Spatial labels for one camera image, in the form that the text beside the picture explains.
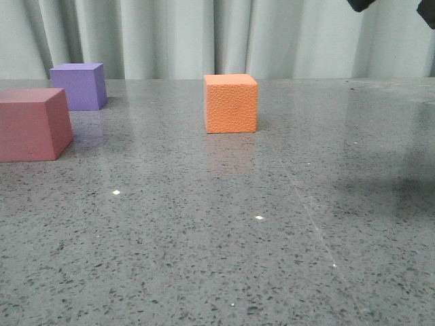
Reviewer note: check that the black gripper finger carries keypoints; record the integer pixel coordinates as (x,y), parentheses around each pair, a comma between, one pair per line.
(426,9)
(360,5)

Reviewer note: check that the pink foam cube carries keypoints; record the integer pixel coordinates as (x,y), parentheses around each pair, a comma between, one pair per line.
(35,124)

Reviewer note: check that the pale grey-green curtain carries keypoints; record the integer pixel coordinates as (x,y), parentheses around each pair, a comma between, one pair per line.
(188,39)

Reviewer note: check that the purple foam cube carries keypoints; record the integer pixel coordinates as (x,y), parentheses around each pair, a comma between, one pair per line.
(84,84)

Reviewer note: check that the orange foam cube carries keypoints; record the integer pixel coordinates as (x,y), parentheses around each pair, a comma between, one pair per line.
(230,103)

